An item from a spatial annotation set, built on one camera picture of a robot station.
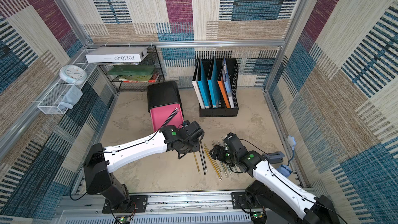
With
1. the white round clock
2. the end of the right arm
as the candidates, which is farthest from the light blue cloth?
the end of the right arm

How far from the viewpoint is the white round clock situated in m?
0.73

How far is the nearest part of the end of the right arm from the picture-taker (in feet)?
1.87
